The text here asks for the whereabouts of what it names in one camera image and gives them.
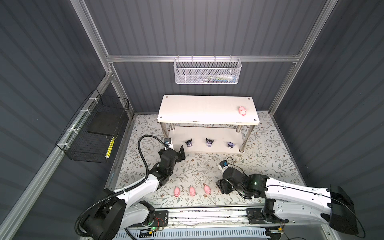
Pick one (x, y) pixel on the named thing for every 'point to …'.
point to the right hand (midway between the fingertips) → (221, 183)
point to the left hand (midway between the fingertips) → (175, 147)
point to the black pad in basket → (110, 123)
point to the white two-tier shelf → (208, 124)
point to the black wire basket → (90, 135)
